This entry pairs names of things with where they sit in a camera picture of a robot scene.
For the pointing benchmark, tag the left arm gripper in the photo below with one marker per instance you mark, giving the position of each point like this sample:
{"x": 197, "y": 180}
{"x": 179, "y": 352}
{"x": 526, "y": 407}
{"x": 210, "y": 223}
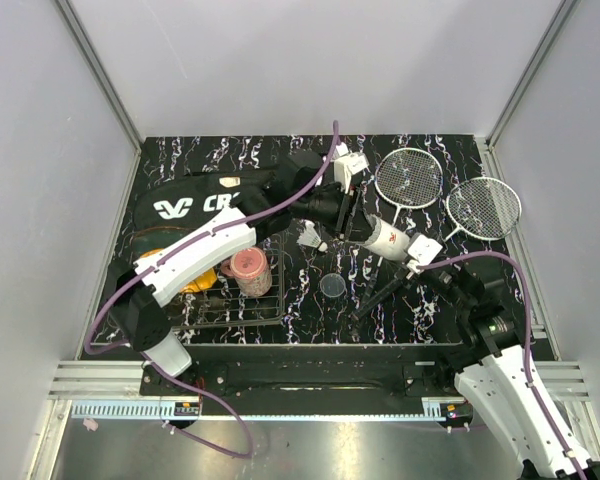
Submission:
{"x": 351, "y": 221}

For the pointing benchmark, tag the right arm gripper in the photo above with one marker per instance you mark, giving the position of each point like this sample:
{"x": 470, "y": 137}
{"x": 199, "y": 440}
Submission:
{"x": 414, "y": 277}

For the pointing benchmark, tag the white shuttlecock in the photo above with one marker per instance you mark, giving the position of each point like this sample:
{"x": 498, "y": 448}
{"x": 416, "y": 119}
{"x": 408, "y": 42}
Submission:
{"x": 309, "y": 237}

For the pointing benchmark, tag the white shuttlecock tube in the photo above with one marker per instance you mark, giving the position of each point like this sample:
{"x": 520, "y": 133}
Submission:
{"x": 386, "y": 240}

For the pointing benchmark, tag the black racket bag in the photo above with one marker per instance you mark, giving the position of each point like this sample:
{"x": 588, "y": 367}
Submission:
{"x": 191, "y": 201}

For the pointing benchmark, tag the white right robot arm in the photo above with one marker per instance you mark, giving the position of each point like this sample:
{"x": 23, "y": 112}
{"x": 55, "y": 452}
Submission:
{"x": 493, "y": 371}

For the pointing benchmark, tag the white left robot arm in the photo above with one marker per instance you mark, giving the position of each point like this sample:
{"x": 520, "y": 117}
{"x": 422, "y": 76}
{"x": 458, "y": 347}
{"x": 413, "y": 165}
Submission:
{"x": 260, "y": 210}

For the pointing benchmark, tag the badminton racket near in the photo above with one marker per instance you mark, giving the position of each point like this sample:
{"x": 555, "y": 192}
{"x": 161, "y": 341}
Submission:
{"x": 408, "y": 179}

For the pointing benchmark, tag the badminton racket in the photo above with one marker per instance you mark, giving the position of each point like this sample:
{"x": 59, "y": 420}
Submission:
{"x": 483, "y": 208}
{"x": 408, "y": 179}

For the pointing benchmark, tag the badminton racket far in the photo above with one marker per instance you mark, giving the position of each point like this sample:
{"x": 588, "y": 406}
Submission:
{"x": 483, "y": 208}

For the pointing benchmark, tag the clear tube lid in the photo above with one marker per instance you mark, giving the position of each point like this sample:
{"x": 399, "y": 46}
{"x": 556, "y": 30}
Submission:
{"x": 332, "y": 285}

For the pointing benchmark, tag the pink patterned mug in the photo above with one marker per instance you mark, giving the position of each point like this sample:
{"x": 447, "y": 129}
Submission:
{"x": 251, "y": 271}

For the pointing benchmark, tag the yellow cloth item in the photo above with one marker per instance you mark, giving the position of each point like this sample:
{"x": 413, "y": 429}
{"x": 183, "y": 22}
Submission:
{"x": 201, "y": 283}

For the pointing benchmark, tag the green round object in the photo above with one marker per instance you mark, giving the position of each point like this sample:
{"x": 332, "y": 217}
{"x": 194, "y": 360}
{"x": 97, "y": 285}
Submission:
{"x": 155, "y": 238}

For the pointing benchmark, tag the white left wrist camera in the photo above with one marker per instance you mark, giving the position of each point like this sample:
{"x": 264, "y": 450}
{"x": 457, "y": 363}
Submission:
{"x": 347, "y": 166}

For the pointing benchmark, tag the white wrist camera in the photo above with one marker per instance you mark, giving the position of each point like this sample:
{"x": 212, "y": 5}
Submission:
{"x": 421, "y": 252}
{"x": 347, "y": 166}

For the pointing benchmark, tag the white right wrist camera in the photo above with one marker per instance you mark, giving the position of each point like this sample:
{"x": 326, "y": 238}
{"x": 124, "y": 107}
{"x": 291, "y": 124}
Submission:
{"x": 421, "y": 252}

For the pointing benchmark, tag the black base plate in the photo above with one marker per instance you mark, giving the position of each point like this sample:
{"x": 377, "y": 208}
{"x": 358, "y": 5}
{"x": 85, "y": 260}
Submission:
{"x": 234, "y": 378}

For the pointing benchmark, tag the wire rack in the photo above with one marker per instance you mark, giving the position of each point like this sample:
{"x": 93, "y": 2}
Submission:
{"x": 224, "y": 305}

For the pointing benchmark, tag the aluminium frame rail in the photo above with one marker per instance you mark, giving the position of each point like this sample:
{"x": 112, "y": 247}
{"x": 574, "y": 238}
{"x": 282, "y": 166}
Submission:
{"x": 80, "y": 380}

